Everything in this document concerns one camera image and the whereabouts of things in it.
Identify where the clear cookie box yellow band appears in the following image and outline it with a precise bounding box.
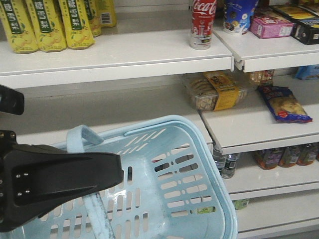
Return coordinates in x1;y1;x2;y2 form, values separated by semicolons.
181;71;255;111

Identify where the blue snack bag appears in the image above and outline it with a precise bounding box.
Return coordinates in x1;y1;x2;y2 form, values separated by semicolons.
258;86;313;123

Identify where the pink snack box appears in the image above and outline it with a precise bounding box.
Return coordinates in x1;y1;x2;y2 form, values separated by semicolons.
249;14;294;39

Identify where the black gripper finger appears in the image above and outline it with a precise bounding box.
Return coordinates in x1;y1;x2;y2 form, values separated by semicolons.
2;144;124;232

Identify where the red coke can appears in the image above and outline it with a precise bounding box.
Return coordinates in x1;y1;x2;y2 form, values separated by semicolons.
189;0;217;50

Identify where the light blue plastic basket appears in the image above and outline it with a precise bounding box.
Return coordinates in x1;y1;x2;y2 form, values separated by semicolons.
7;114;238;239

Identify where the white metal shelf unit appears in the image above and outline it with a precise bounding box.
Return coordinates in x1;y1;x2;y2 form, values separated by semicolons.
0;0;319;239

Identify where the blue instant cup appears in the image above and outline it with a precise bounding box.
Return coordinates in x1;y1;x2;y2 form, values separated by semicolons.
223;0;259;35

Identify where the yellow pear drink carton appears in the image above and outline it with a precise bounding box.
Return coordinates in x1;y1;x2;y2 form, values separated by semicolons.
58;0;95;50
0;0;39;54
26;0;67;52

